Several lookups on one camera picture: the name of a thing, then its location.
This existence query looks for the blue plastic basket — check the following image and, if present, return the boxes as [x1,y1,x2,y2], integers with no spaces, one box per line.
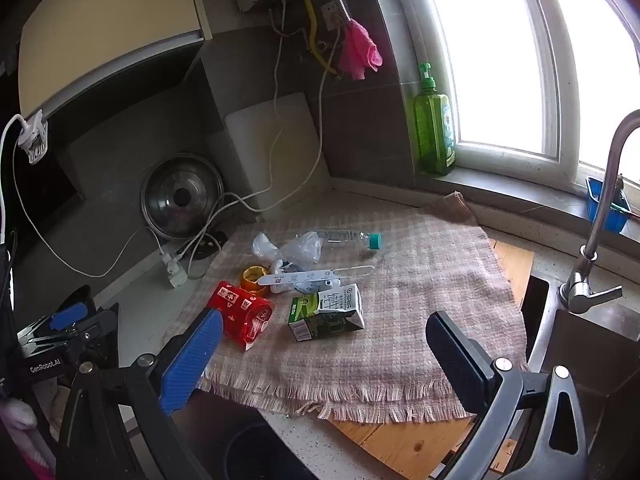
[585,175,633,236]

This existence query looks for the white framed window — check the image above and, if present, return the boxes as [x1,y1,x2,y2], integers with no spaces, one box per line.
[415,0,640,186]

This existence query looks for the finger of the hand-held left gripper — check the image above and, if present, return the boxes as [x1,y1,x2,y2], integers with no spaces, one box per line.
[30,301,98,333]
[17,329,68,348]

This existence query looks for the steel kitchen sink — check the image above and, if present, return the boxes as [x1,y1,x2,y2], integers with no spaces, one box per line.
[520,275,640,480]

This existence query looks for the black stove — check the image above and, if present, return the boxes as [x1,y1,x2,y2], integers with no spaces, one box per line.
[0,125,86,281]

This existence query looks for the thin white cable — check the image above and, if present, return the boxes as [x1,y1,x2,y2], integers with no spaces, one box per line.
[0,115,168,278]

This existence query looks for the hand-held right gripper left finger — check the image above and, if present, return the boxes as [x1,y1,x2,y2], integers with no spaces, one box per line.
[52,306,224,480]

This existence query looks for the thick white cable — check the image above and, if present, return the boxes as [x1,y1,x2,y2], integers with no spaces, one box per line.
[185,27,343,281]
[177,7,286,278]

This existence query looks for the cream wall cabinet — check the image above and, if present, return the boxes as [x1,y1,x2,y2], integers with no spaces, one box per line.
[17,0,213,116]

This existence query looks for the clear plastic bottle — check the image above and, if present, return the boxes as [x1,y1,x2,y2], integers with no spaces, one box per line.
[317,228,383,251]

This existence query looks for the person's left forearm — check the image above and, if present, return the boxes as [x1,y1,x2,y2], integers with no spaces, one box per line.
[0,395,56,480]

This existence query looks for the small clear plastic bag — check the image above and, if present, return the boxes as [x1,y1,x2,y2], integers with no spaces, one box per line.
[250,232,281,261]

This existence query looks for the large clear plastic bag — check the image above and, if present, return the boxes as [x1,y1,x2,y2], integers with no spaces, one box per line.
[280,231,325,268]

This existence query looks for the white wall socket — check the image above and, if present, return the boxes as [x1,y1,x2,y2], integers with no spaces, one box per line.
[320,0,347,33]

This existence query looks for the white cutting board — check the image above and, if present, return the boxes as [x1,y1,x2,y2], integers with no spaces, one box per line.
[205,92,331,211]

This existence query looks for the small black stand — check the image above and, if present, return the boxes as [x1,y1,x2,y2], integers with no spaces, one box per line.
[187,230,228,261]

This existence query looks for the green dish soap bottle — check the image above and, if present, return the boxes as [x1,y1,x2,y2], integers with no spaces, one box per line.
[412,62,457,177]

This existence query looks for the black trash bin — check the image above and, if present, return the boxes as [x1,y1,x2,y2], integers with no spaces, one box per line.
[220,410,311,480]

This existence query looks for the yellow gas hose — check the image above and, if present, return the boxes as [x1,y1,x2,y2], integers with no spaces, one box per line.
[302,0,341,73]

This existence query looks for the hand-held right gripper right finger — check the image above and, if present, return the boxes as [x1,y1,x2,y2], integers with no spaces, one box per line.
[425,310,588,480]

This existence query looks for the pink hanging cloth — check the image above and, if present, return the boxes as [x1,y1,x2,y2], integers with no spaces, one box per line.
[337,17,385,82]

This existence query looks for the pink checked cloth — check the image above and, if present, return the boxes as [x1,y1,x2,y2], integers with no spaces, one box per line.
[165,192,531,423]

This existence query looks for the steel kitchen faucet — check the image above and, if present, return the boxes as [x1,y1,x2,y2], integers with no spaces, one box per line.
[559,109,640,313]

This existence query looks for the white clip-on adapter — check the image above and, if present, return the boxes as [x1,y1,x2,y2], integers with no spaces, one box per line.
[12,112,51,166]

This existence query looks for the green and white carton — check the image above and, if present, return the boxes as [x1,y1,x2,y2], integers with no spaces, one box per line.
[287,282,366,343]

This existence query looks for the yellow tape roll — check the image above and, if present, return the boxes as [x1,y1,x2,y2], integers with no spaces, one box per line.
[241,266,273,296]

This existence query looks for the white power plugs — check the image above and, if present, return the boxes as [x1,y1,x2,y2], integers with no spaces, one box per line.
[159,250,193,288]

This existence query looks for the steel pot lid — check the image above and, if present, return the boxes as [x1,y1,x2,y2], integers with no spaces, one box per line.
[140,152,226,241]

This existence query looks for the wooden board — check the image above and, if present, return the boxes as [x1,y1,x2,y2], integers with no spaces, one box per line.
[330,240,536,480]

